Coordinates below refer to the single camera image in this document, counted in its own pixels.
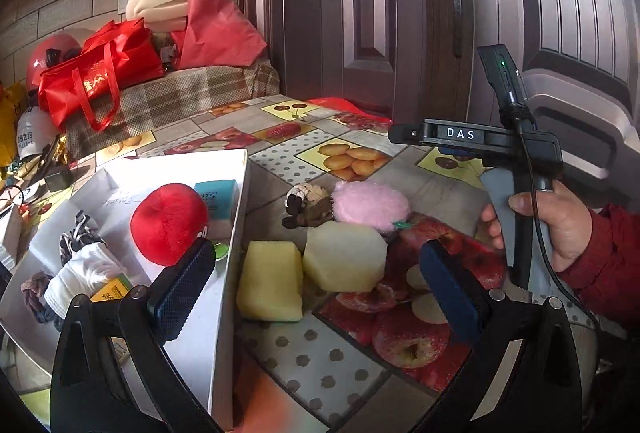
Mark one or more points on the white wall switch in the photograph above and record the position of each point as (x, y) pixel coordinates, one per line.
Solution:
(124, 4)

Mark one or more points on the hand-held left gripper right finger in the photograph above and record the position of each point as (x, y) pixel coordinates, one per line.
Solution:
(450, 293)

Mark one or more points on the plaid cloth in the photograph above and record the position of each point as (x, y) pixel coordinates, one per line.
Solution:
(200, 88)

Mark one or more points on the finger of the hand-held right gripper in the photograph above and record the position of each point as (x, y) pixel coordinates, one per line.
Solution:
(405, 134)

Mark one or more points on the red plush apple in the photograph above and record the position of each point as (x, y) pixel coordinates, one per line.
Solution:
(167, 223)

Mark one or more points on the white cardboard box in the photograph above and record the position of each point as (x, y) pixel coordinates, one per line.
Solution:
(125, 183)

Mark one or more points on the red tote bag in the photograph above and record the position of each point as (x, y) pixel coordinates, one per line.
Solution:
(100, 73)

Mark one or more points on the dark brown wooden door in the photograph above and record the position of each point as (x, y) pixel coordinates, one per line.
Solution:
(375, 13)

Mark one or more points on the yellow sponge block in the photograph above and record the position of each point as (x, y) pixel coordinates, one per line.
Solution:
(270, 280)

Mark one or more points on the white helmet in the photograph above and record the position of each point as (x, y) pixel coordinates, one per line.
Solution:
(35, 128)

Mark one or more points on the white tissue pack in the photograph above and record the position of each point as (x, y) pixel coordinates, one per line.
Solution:
(10, 238)

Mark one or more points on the red cloth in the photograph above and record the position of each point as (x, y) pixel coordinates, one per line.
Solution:
(345, 105)

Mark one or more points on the grey plastic stool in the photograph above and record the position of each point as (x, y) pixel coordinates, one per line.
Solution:
(590, 113)

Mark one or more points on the person's right forearm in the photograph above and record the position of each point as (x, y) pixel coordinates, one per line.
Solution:
(615, 258)

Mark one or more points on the yellow shopping bag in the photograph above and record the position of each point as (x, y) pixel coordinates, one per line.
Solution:
(10, 123)

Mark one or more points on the black and white striped sock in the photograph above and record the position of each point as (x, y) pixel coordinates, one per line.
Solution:
(75, 238)

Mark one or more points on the red helmet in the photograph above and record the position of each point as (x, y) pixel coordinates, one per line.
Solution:
(50, 53)

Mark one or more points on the teal eraser box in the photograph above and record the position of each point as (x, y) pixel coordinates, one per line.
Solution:
(217, 193)

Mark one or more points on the braided fabric hair scrunchie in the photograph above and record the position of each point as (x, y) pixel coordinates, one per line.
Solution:
(35, 288)

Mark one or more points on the white sponge block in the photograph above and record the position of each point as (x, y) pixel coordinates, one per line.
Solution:
(345, 258)

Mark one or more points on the pink plush toy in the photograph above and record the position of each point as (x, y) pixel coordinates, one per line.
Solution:
(370, 205)

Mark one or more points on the small black box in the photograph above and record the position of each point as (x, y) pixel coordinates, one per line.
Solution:
(59, 178)

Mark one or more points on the fruit print tablecloth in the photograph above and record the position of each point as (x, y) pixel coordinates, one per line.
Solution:
(300, 363)

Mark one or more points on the yellow tissue pack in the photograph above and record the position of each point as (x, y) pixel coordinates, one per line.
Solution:
(112, 290)

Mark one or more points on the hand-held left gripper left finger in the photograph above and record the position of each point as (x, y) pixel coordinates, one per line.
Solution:
(182, 293)

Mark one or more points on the red plastic bag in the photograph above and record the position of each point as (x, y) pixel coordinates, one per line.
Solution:
(220, 33)

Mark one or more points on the person's right hand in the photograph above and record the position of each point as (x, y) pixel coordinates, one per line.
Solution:
(565, 223)

